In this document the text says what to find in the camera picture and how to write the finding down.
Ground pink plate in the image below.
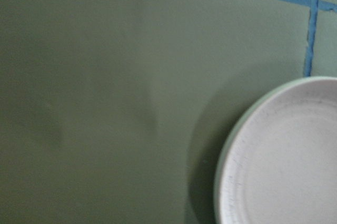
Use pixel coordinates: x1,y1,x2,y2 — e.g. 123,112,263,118
220,78,337,224

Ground cream plate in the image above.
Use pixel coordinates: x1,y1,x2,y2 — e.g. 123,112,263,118
213,76,337,224

